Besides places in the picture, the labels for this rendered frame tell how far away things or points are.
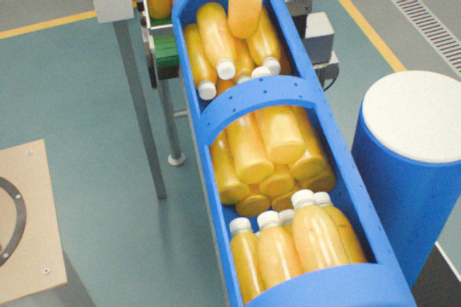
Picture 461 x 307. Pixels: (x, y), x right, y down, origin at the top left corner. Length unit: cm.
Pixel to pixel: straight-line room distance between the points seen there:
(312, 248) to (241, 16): 56
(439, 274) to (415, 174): 91
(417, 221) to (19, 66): 236
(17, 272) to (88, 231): 124
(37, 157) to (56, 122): 152
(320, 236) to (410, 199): 49
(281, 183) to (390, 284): 34
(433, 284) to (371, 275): 127
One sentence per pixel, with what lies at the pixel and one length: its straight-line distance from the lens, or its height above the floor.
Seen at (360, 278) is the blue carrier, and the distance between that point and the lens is 80.
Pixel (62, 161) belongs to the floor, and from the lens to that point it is 262.
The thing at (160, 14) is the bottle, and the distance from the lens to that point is 173.
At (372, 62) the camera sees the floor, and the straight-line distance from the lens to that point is 297.
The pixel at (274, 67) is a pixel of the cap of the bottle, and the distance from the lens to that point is 122.
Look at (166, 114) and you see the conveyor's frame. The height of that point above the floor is 33.
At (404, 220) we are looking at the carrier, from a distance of 138.
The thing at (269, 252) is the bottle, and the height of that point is 116.
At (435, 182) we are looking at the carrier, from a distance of 126.
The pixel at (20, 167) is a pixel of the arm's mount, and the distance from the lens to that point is 128.
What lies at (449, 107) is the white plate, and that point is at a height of 104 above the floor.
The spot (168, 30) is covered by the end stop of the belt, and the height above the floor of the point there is 96.
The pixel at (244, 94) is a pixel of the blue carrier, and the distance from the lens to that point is 101.
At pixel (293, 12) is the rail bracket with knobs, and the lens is 157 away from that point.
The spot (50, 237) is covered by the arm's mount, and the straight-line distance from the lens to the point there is 115.
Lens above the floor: 194
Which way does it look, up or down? 51 degrees down
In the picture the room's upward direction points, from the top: 4 degrees counter-clockwise
